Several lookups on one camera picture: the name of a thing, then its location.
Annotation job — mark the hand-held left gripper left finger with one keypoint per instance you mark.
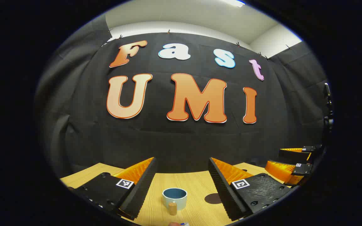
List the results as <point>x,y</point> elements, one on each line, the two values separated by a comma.
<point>137,191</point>

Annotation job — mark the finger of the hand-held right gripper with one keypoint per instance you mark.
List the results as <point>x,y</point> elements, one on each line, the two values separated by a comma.
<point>281,171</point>
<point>292,154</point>

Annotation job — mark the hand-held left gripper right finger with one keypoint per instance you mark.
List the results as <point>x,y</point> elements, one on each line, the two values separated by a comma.
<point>223,191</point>

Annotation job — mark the dark round coaster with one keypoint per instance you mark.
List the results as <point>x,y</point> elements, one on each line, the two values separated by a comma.
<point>213,198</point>

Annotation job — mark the wooden desktop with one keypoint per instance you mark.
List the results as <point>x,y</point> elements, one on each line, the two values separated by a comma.
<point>196,188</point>

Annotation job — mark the black backdrop cloth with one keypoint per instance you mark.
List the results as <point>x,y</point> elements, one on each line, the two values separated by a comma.
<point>174,141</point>

